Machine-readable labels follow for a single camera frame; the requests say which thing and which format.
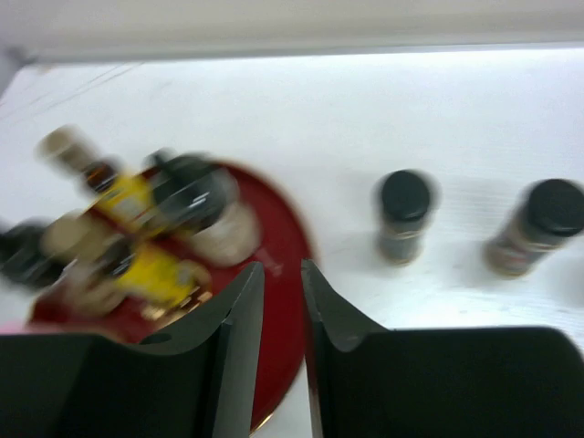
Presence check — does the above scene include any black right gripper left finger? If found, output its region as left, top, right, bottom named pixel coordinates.
left=1, top=262, right=265, bottom=437

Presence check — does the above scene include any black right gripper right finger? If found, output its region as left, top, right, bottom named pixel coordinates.
left=301, top=260, right=583, bottom=437

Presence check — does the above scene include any yellow label sauce bottle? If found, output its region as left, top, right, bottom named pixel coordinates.
left=41, top=214, right=212, bottom=318
left=37, top=125, right=162, bottom=235

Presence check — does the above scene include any black grinder spice jar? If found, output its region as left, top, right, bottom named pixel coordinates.
left=1, top=221, right=65, bottom=291
left=148, top=150, right=262, bottom=267

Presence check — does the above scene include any black cap spice bottle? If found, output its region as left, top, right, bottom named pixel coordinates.
left=376, top=169, right=437, bottom=266
left=485, top=179, right=583, bottom=276

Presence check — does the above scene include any red round lacquer tray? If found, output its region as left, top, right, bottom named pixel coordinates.
left=27, top=161, right=317, bottom=432

